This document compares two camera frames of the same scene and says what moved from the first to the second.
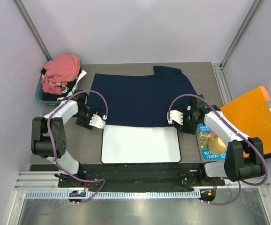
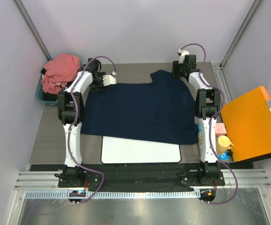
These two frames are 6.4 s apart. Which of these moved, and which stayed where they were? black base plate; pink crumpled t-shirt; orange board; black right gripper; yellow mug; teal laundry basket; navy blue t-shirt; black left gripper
Moved: navy blue t-shirt; black left gripper; black right gripper
Stayed: yellow mug; black base plate; pink crumpled t-shirt; orange board; teal laundry basket
